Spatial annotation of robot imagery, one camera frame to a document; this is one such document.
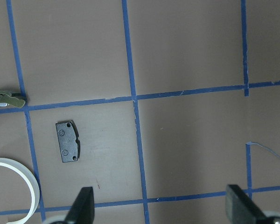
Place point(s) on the black brake pad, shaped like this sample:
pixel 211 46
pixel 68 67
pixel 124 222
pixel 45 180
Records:
pixel 68 140

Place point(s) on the white curved plastic bracket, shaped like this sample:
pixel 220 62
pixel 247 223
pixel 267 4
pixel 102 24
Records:
pixel 31 182

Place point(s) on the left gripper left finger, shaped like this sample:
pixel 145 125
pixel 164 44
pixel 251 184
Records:
pixel 82 210

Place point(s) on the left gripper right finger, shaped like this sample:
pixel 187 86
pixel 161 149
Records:
pixel 240 209

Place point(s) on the green curved brake shoe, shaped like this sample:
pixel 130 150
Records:
pixel 9 98

